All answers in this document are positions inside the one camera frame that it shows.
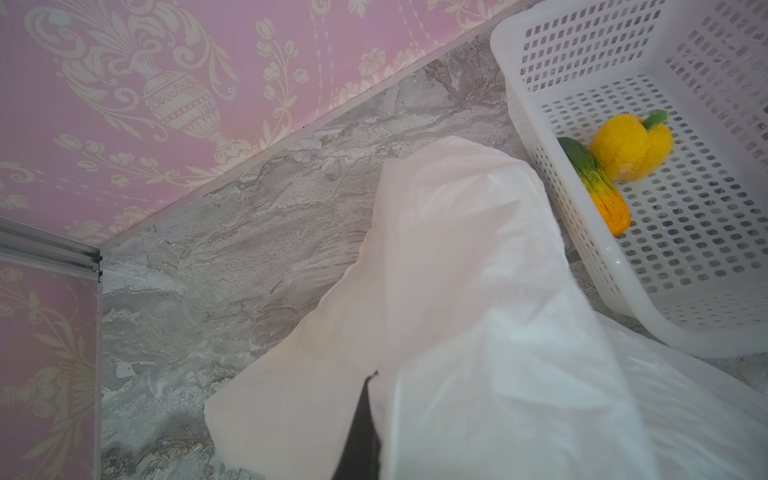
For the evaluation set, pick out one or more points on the white plastic bag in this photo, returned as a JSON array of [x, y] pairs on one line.
[[461, 331]]

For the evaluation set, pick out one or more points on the green yellow mango toy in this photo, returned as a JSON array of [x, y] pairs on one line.
[[606, 197]]

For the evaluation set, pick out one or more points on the white perforated plastic basket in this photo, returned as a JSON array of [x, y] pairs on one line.
[[692, 267]]

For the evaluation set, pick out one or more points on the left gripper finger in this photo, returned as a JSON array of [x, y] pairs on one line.
[[360, 455]]

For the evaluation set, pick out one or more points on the yellow bell pepper toy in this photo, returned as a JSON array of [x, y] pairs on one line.
[[630, 148]]

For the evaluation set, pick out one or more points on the left aluminium corner post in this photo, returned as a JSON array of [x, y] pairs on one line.
[[43, 250]]

